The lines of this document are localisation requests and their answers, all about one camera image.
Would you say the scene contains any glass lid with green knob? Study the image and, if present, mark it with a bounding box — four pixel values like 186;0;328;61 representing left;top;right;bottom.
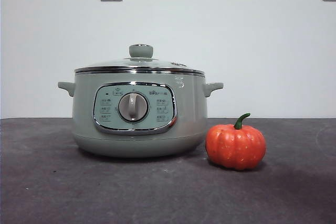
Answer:
74;43;205;74

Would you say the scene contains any small orange pumpkin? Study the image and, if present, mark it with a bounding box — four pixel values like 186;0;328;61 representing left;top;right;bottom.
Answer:
205;113;267;171

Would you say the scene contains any sage green electric cooking pot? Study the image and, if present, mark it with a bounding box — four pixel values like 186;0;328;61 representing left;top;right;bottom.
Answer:
57;71;224;159

